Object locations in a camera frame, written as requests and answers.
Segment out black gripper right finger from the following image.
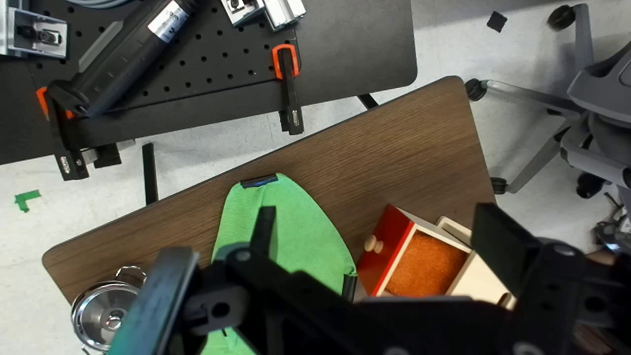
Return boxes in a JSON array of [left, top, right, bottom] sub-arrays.
[[472, 202, 549, 306]]

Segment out office chair base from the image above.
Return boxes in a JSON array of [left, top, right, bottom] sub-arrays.
[[462, 3, 631, 221]]

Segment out cream wooden box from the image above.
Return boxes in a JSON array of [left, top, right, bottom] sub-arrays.
[[436, 216, 519, 312]]

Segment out green towel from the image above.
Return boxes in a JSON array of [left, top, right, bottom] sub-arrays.
[[200, 172, 361, 355]]

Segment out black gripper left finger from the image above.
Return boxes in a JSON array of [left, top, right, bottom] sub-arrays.
[[107, 247, 202, 355]]

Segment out black cylinder silver label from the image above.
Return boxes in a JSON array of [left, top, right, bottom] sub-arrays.
[[48, 0, 202, 121]]

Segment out silver aluminium bracket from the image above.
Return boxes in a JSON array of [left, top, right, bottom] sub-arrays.
[[219, 0, 310, 32], [0, 0, 69, 60]]

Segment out silver metal pot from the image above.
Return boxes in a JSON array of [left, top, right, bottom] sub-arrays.
[[69, 263, 150, 355]]

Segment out orange black clamp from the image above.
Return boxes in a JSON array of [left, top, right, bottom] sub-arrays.
[[269, 42, 306, 137], [34, 83, 91, 184]]

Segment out wooden drawer red front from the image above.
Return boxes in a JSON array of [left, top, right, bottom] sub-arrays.
[[357, 204, 476, 302]]

